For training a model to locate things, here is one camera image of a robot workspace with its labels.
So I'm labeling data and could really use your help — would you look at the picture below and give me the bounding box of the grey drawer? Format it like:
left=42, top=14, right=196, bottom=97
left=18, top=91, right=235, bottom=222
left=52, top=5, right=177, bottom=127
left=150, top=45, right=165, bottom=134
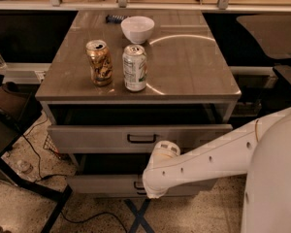
left=48, top=124, right=232, bottom=153
left=66, top=152, right=217, bottom=199

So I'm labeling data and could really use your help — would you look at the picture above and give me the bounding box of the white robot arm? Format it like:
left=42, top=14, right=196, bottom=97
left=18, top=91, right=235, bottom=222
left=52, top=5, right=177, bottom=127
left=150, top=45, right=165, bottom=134
left=143, top=108, right=291, bottom=233

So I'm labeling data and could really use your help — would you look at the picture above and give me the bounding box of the grey drawer cabinet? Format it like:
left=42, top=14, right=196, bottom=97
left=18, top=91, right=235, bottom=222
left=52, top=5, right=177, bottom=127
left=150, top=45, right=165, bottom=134
left=35, top=9, right=243, bottom=199

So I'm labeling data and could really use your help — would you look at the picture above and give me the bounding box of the white green soda can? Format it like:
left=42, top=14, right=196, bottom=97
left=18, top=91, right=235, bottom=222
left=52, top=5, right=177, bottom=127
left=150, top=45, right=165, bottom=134
left=122, top=45, right=147, bottom=92

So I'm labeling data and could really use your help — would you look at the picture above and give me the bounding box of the gold crumpled soda can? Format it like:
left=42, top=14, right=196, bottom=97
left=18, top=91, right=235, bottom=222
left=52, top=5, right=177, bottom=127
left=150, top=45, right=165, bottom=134
left=85, top=40, right=113, bottom=86

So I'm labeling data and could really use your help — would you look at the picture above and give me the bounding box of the white bowl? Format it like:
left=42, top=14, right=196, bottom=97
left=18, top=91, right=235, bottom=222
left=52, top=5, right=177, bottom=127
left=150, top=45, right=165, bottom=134
left=121, top=17, right=155, bottom=44

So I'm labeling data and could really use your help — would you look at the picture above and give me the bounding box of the blue snack bar wrapper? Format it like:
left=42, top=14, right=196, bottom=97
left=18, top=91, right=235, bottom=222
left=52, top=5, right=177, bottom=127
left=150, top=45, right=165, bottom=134
left=106, top=15, right=127, bottom=24

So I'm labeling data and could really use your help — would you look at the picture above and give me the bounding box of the blue tape cross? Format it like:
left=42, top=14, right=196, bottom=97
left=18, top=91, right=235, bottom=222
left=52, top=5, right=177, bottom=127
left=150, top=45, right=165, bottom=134
left=124, top=199, right=154, bottom=233

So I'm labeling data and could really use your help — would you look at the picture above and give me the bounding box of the brown bag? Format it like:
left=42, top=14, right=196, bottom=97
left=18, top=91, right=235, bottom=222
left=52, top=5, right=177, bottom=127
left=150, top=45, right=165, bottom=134
left=0, top=82, right=42, bottom=133

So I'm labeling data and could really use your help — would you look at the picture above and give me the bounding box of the clear plastic bottle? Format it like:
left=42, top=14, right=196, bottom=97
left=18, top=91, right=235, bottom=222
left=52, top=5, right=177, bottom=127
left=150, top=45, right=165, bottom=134
left=16, top=160, right=33, bottom=175

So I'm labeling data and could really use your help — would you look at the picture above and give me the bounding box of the black office chair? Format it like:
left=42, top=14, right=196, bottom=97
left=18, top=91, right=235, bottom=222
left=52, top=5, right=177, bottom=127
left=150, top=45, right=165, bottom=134
left=236, top=14, right=291, bottom=115

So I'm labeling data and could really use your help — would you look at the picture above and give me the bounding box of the wire basket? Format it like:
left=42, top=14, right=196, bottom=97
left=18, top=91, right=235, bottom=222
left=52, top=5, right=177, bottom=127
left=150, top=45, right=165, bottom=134
left=43, top=135, right=69, bottom=160

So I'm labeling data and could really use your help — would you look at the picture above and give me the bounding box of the black floor cable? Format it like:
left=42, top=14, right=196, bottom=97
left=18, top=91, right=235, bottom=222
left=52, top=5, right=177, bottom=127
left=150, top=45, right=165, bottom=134
left=20, top=118, right=129, bottom=233

